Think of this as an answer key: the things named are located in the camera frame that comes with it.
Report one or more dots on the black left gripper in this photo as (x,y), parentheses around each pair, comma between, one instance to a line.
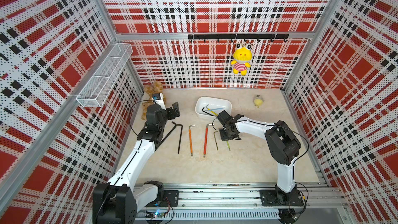
(171,115)

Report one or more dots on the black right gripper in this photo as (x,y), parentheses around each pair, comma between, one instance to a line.
(223,138)

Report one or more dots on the bare steel hex key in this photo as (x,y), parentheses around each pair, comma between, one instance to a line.
(215,139)

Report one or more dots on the red sleeved hex key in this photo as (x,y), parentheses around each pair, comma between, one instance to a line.
(205,139)

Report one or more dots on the yellow sleeved hex key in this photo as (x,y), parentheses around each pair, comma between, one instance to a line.
(211,111)

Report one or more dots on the orange sleeved hex key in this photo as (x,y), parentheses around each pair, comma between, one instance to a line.
(190,139)

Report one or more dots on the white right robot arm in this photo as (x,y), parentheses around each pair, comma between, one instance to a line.
(283,146)

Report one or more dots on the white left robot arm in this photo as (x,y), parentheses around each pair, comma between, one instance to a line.
(116,201)

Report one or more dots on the large black hex key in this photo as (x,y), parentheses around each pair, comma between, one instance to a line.
(180,137)
(169,133)

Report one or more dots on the white plastic storage box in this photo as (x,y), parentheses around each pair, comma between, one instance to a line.
(213,103)

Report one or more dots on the brown teddy bear plush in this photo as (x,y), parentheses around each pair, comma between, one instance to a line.
(155,88)

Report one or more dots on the small yellow plush ball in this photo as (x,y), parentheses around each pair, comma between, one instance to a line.
(258,101)

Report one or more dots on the yellow frog plush toy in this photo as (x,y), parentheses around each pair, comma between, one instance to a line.
(241,58)

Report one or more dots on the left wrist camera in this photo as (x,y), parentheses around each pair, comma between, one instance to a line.
(158,98)

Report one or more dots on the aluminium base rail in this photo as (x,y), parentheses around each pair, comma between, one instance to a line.
(248,203)

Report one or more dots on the black hook rail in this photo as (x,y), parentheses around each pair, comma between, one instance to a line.
(271,36)

